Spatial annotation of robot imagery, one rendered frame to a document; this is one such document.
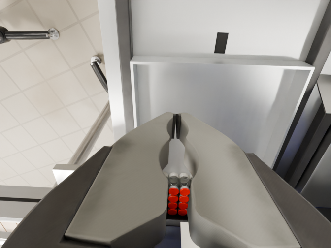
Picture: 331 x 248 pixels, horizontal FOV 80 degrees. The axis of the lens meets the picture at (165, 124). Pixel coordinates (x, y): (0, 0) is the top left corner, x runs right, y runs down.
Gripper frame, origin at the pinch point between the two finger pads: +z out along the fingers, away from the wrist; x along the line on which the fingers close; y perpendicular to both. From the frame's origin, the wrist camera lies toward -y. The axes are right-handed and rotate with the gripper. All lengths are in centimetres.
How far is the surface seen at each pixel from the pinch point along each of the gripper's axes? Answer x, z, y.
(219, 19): 6.3, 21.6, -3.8
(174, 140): 1.1, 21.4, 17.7
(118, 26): -7.7, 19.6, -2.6
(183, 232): 3.2, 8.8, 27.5
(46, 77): -78, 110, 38
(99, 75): -40, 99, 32
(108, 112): -30, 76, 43
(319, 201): 37, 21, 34
